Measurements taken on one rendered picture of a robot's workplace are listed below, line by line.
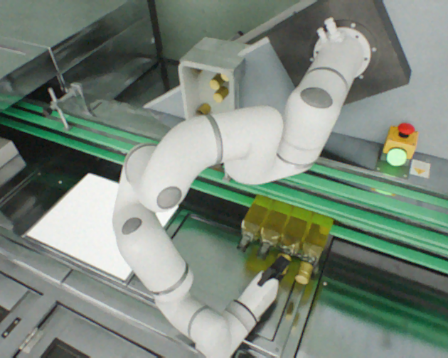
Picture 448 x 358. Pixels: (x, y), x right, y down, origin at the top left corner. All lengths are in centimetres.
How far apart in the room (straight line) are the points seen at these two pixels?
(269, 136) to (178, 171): 17
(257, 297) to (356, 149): 49
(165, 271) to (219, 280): 46
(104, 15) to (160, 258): 135
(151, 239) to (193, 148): 17
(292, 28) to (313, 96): 30
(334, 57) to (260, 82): 35
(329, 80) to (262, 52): 37
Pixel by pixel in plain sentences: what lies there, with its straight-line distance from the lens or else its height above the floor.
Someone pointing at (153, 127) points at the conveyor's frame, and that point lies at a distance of 130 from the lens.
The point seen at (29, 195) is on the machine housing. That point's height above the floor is 116.
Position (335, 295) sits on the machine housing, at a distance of 114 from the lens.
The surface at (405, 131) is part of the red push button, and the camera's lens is 101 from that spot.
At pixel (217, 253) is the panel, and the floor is 111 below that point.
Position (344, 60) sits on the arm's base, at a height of 92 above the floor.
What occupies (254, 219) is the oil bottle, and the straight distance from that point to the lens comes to 101.
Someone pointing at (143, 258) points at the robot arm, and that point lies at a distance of 62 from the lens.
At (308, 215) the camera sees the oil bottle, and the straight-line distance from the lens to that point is 103.
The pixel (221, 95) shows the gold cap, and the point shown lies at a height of 81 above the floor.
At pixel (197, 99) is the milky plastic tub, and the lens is 120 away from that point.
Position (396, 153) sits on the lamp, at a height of 85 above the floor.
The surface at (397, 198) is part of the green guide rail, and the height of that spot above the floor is 93.
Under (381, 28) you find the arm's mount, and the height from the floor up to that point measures 81.
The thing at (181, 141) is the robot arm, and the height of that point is 129.
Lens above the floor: 163
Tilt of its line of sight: 38 degrees down
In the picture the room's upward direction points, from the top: 147 degrees counter-clockwise
